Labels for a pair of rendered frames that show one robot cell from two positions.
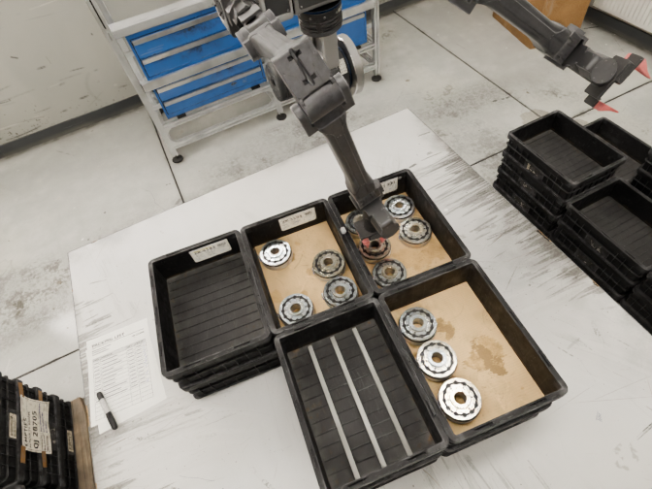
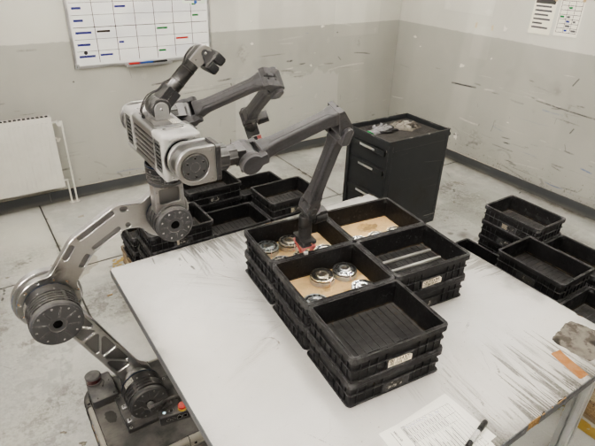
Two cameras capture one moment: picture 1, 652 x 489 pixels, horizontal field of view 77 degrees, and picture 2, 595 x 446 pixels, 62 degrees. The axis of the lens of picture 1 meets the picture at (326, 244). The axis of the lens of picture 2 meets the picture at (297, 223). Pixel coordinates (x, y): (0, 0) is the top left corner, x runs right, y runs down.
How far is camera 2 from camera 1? 2.08 m
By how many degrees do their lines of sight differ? 76
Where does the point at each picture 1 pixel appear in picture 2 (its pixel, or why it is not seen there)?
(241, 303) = (363, 323)
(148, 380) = (436, 411)
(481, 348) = (365, 228)
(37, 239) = not seen: outside the picture
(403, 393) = (399, 252)
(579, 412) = not seen: hidden behind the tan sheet
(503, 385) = (382, 225)
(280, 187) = (202, 349)
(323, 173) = (188, 319)
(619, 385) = not seen: hidden behind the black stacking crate
